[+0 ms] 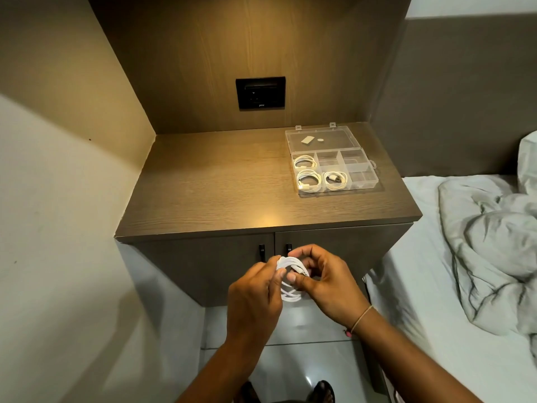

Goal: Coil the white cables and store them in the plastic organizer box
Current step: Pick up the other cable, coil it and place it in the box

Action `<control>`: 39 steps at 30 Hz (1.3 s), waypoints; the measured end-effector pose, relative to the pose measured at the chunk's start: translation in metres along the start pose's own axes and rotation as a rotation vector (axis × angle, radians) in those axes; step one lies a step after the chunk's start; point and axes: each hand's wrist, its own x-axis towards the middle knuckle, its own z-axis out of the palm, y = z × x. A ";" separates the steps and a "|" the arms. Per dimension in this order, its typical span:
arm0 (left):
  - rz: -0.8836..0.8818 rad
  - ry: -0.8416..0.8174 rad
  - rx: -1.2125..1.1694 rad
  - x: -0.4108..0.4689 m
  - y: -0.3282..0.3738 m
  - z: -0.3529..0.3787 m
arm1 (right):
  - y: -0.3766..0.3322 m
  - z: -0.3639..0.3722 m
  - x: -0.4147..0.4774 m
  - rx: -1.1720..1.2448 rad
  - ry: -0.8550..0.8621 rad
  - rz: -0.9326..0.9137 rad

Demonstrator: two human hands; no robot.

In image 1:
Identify white coiled cable silver plug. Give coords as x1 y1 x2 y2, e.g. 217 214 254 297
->
322 170 349 191

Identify bed with white sheet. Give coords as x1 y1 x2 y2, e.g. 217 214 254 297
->
363 174 537 403

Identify brown cabinet door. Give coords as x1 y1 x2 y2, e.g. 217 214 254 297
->
275 223 414 295
125 232 276 308

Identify grey upholstered headboard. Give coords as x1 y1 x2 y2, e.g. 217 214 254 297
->
371 14 537 178

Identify person's left hand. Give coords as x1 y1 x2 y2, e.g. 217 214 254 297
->
226 256 289 356

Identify black sandal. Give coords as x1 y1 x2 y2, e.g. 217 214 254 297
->
312 380 336 403

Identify clear plastic organizer box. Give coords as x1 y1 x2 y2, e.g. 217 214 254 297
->
284 123 380 196

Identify person's right hand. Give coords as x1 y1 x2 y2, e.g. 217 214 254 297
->
287 244 373 333

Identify person's left forearm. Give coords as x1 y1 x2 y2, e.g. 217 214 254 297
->
175 341 264 403

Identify white pillow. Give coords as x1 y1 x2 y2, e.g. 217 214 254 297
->
516 130 537 194

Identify crumpled white duvet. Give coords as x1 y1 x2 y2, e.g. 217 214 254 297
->
438 175 537 360

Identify brown wooden bedside cabinet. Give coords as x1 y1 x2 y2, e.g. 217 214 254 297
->
114 121 423 308

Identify brown wooden niche panel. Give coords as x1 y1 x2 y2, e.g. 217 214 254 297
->
87 0 414 135

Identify white charging cable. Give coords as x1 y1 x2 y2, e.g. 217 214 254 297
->
274 256 312 303

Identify black wall socket plate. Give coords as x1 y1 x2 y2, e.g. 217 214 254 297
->
235 76 287 111

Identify beige thread bracelet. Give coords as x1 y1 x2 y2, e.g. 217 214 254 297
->
346 305 374 336

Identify person's right forearm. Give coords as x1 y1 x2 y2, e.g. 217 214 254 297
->
349 307 484 403

